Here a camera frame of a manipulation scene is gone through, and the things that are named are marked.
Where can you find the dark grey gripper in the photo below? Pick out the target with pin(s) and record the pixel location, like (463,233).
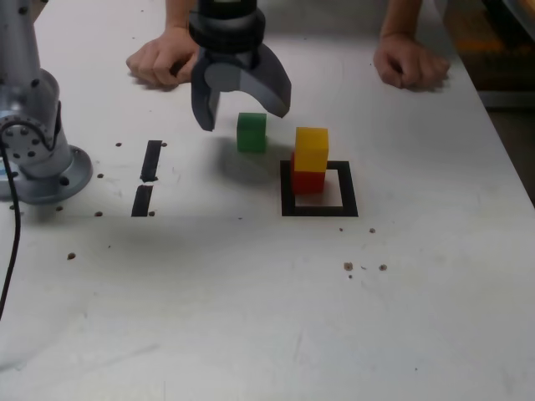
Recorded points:
(230,58)

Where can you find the green cube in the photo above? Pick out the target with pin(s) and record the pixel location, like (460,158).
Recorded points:
(251,133)

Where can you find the yellow cube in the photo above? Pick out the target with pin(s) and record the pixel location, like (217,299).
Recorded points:
(311,150)

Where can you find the red cube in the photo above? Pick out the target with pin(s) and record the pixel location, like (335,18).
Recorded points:
(308,183)

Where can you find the person's right forearm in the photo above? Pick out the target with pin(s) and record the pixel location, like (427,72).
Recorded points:
(177,12)

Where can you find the person's left forearm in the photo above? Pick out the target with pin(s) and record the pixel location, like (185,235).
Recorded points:
(399,16)

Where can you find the black tape square outline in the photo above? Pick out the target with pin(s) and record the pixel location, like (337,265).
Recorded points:
(288,204)

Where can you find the person's right hand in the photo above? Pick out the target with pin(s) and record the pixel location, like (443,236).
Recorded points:
(163,58)

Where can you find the person's left hand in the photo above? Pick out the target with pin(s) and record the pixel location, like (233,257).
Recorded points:
(405,58)

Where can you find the black tape strip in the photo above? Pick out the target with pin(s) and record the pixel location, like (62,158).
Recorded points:
(150,163)

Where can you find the brown cardboard box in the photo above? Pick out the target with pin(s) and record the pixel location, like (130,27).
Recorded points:
(493,54)

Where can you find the grey metal rail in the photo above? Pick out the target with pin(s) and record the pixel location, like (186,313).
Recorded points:
(510,99)

